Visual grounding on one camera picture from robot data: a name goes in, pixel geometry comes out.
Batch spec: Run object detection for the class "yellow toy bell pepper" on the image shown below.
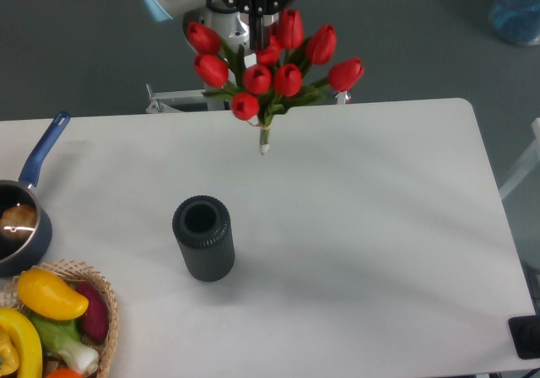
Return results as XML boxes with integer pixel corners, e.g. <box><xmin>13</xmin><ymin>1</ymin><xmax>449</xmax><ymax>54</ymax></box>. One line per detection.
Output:
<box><xmin>1</xmin><ymin>307</ymin><xmax>43</xmax><ymax>378</ymax></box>

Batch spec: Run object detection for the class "brown patty in pan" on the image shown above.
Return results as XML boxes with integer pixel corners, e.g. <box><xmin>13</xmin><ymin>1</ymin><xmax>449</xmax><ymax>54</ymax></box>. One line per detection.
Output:
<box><xmin>1</xmin><ymin>204</ymin><xmax>37</xmax><ymax>240</ymax></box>

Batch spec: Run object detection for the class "orange toy fruit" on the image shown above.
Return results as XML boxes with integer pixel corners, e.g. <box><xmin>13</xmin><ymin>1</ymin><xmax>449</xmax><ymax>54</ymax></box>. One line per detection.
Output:
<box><xmin>46</xmin><ymin>368</ymin><xmax>84</xmax><ymax>378</ymax></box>

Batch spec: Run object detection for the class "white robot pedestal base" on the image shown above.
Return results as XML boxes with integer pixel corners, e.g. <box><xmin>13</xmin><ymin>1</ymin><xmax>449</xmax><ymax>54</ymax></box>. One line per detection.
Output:
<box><xmin>147</xmin><ymin>53</ymin><xmax>333</xmax><ymax>117</ymax></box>

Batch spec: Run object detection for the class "white frame at right edge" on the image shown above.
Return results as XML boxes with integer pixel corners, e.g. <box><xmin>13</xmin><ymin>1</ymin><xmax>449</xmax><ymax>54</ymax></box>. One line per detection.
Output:
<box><xmin>499</xmin><ymin>118</ymin><xmax>539</xmax><ymax>201</ymax></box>

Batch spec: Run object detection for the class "green white toy bok choy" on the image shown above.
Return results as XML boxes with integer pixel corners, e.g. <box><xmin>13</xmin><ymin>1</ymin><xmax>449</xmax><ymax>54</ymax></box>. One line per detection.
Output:
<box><xmin>26</xmin><ymin>311</ymin><xmax>100</xmax><ymax>377</ymax></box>

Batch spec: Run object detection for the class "purple toy sweet potato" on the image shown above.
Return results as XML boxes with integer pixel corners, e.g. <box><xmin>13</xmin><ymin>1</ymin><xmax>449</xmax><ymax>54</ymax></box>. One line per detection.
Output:
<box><xmin>75</xmin><ymin>281</ymin><xmax>109</xmax><ymax>343</ymax></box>

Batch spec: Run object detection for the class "blue translucent container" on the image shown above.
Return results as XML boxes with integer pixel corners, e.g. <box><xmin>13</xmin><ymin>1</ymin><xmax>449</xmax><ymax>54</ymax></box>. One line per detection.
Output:
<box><xmin>489</xmin><ymin>0</ymin><xmax>539</xmax><ymax>46</ymax></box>

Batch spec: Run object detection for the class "blue handled saucepan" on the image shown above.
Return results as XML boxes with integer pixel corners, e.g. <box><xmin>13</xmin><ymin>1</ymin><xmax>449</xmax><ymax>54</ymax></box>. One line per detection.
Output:
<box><xmin>1</xmin><ymin>111</ymin><xmax>71</xmax><ymax>278</ymax></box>

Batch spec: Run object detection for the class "black device at table edge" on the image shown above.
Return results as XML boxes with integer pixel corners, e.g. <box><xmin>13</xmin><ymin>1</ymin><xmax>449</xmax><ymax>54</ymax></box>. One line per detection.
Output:
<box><xmin>508</xmin><ymin>315</ymin><xmax>539</xmax><ymax>359</ymax></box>

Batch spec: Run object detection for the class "woven wicker basket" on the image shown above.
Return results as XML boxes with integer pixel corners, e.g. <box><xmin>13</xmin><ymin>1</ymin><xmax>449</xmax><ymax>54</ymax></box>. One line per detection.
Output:
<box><xmin>1</xmin><ymin>259</ymin><xmax>119</xmax><ymax>377</ymax></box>

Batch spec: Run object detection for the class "dark grey ribbed vase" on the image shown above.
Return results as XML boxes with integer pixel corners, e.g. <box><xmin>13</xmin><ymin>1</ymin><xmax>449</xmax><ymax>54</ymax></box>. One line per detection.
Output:
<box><xmin>172</xmin><ymin>195</ymin><xmax>235</xmax><ymax>282</ymax></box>

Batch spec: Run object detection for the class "red tulip bouquet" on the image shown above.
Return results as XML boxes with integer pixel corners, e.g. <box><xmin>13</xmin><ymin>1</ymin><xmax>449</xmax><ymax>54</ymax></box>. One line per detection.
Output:
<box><xmin>186</xmin><ymin>9</ymin><xmax>365</xmax><ymax>154</ymax></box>

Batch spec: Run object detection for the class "yellow toy mango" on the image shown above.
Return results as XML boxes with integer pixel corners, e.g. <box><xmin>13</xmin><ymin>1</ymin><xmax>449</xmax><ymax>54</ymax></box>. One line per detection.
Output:
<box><xmin>17</xmin><ymin>268</ymin><xmax>89</xmax><ymax>321</ymax></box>

